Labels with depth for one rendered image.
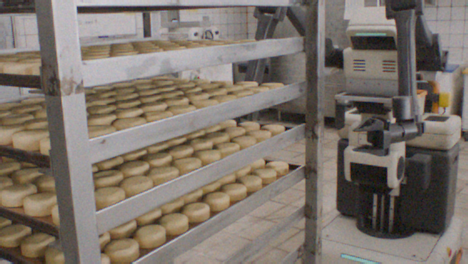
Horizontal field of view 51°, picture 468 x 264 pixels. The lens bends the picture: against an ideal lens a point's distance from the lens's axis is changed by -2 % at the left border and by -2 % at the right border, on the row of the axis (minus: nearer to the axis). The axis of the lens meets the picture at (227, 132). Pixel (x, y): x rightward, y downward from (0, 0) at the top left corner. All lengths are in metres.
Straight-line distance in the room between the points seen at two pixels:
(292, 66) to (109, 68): 5.30
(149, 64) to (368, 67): 1.53
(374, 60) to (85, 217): 1.66
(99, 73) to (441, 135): 1.91
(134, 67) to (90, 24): 4.82
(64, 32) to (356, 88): 1.68
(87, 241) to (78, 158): 0.10
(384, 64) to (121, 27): 4.02
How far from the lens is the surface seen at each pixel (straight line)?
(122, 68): 0.62
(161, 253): 0.72
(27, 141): 0.66
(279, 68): 5.96
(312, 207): 1.09
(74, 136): 0.54
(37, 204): 0.69
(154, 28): 1.27
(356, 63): 2.11
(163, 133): 0.68
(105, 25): 5.56
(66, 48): 0.53
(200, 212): 0.84
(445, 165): 2.36
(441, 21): 6.08
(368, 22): 2.03
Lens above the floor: 1.29
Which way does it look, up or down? 13 degrees down
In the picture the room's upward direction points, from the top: 2 degrees counter-clockwise
